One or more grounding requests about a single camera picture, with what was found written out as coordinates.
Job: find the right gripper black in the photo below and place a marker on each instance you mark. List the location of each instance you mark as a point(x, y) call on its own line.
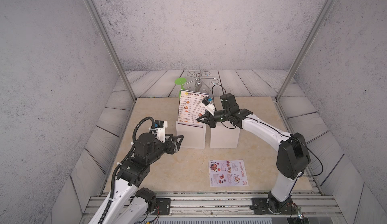
point(209, 120)

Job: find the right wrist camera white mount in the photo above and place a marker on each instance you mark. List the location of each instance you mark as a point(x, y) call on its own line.
point(208, 104)

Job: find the white menu rack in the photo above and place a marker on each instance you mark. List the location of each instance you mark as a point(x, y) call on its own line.
point(224, 136)
point(194, 135)

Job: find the metal frame post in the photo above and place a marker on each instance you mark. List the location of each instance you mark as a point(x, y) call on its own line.
point(321, 17)
point(109, 46)

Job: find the dim sum inn menu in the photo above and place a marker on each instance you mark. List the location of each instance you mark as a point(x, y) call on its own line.
point(189, 108)

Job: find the green plastic wine glass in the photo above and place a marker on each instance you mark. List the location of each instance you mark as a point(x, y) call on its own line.
point(180, 82)

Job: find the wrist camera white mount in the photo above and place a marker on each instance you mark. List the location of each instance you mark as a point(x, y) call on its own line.
point(208, 104)
point(159, 130)

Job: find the white menu rack left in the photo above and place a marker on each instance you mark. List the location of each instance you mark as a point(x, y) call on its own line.
point(194, 135)

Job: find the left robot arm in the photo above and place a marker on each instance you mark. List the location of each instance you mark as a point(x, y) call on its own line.
point(126, 202)

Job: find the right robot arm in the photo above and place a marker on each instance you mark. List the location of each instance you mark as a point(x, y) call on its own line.
point(292, 153)

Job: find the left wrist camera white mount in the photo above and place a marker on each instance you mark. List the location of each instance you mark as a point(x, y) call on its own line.
point(159, 130)

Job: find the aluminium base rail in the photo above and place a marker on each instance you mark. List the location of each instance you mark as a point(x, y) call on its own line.
point(304, 207)

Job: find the right metal frame post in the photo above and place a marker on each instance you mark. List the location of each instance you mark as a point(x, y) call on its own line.
point(321, 17)

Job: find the left metal frame post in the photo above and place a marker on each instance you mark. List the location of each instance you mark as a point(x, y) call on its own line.
point(109, 46)

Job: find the chrome glass holder stand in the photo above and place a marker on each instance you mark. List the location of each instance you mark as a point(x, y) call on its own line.
point(200, 81)

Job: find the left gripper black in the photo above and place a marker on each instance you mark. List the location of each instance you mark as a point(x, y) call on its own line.
point(175, 147)

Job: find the white menu rack right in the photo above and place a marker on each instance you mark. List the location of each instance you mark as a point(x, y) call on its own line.
point(224, 136)

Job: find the pink special menu sheet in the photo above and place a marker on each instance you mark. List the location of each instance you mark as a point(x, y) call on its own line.
point(227, 173)

